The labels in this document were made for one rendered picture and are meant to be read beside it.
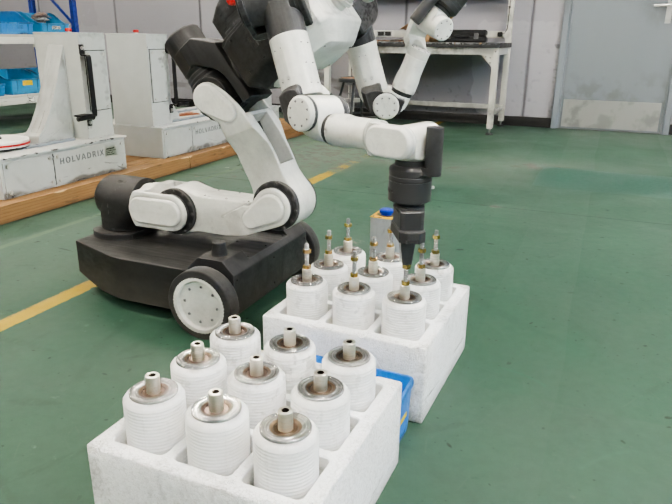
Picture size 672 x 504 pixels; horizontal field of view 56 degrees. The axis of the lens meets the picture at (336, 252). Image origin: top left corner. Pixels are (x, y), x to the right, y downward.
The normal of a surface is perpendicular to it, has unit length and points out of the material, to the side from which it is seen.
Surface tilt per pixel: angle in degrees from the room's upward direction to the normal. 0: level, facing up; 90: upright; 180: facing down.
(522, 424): 0
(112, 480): 90
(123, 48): 90
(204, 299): 90
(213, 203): 90
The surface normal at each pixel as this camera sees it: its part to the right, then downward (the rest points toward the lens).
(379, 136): -0.65, 0.24
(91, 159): 0.92, 0.13
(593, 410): 0.01, -0.95
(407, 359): -0.41, 0.29
